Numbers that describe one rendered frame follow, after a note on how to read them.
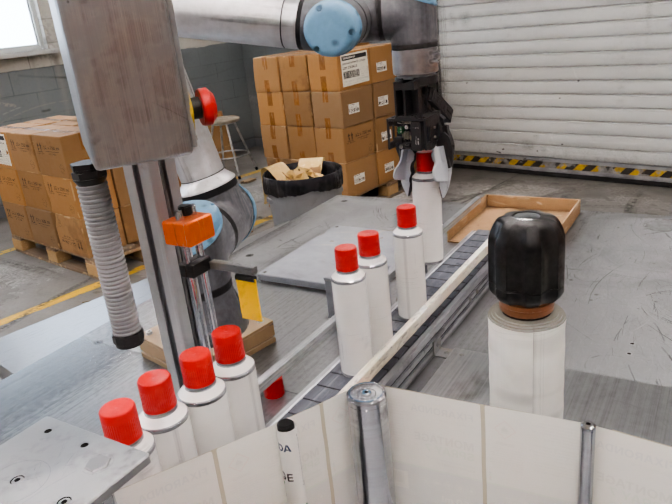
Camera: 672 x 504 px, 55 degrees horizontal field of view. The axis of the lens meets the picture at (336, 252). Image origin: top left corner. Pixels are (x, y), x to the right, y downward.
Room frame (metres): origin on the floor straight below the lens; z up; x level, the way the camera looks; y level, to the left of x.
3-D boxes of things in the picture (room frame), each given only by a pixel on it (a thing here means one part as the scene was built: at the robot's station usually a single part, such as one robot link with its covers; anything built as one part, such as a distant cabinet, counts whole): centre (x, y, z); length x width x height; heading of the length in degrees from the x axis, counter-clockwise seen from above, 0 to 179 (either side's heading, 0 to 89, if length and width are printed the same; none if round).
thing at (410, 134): (1.09, -0.16, 1.23); 0.09 x 0.08 x 0.12; 147
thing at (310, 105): (5.12, -0.20, 0.57); 1.20 x 0.85 x 1.14; 138
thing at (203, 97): (0.67, 0.12, 1.32); 0.04 x 0.03 x 0.04; 22
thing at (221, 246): (1.08, 0.25, 1.04); 0.13 x 0.12 x 0.14; 166
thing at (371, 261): (0.92, -0.05, 0.98); 0.05 x 0.05 x 0.20
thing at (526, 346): (0.65, -0.21, 1.03); 0.09 x 0.09 x 0.30
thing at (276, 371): (1.00, -0.06, 0.95); 1.07 x 0.01 x 0.01; 147
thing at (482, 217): (1.57, -0.47, 0.85); 0.30 x 0.26 x 0.04; 147
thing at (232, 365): (0.64, 0.13, 0.98); 0.05 x 0.05 x 0.20
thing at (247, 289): (0.70, 0.11, 1.09); 0.03 x 0.01 x 0.06; 57
